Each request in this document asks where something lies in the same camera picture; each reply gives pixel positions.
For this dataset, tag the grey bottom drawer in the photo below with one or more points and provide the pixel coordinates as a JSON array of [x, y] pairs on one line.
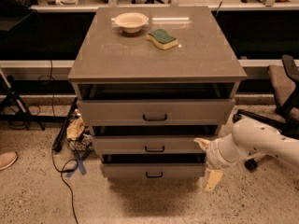
[[153, 170]]

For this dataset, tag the black office chair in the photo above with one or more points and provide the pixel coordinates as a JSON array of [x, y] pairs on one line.
[[285, 83]]

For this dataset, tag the grey top drawer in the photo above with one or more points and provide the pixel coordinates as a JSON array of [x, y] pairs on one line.
[[155, 112]]

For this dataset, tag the grey drawer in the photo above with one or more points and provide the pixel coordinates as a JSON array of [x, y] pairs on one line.
[[155, 112], [170, 144], [153, 170]]

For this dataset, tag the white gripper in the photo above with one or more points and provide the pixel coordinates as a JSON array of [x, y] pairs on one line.
[[213, 154]]

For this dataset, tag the tan shoe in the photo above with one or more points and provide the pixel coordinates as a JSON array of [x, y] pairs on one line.
[[7, 159]]

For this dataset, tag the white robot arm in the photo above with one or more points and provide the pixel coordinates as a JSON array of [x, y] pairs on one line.
[[248, 139]]

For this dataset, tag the black tripod stand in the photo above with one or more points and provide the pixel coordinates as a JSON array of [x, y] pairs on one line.
[[21, 116]]

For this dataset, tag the grey drawer cabinet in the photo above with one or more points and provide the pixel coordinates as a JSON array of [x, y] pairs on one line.
[[111, 66]]

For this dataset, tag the black power strip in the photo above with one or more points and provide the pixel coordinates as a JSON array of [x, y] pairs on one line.
[[57, 145]]

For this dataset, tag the white bowl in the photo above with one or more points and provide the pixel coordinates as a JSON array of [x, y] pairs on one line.
[[131, 22]]

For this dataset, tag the green yellow sponge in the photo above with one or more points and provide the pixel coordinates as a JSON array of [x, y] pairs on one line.
[[162, 39]]

